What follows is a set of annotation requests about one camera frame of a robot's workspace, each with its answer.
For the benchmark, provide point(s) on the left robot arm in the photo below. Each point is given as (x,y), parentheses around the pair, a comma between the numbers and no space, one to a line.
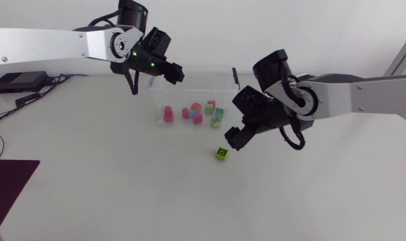
(39,43)

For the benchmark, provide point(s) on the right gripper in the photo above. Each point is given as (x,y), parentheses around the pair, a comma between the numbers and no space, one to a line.
(266,118)

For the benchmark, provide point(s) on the orange toy brick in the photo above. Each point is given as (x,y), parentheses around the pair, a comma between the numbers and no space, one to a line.
(196,106)

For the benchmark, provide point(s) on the light blue toy brick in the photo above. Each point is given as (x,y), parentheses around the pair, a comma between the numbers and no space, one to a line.
(192,113)

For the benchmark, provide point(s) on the teal green toy brick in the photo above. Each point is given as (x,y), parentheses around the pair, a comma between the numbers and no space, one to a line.
(219,112)

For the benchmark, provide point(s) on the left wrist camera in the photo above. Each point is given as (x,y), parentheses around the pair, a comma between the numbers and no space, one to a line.
(157,40)

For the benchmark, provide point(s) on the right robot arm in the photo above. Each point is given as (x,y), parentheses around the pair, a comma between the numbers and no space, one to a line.
(374,97)

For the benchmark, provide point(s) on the red toy brick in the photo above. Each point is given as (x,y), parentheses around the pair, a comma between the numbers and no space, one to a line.
(211,102)
(168,114)
(197,118)
(185,113)

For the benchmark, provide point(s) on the light green toy brick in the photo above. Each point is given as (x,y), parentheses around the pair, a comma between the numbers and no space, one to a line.
(209,108)

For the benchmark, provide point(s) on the lime green toy brick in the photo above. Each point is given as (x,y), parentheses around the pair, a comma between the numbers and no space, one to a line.
(215,122)
(221,153)

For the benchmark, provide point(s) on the dark mat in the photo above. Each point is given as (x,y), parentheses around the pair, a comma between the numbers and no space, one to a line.
(7,185)

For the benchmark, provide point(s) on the clear plastic container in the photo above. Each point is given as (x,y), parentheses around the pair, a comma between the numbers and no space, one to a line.
(189,88)

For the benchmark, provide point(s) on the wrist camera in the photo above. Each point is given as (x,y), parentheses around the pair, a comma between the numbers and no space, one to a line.
(157,40)
(250,100)

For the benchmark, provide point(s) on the black power brick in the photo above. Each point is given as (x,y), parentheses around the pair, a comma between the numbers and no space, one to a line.
(20,81)

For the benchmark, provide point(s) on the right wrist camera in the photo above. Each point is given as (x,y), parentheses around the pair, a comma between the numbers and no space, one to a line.
(250,100)

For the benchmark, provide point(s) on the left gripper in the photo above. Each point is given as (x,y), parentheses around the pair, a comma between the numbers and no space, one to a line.
(146,62)

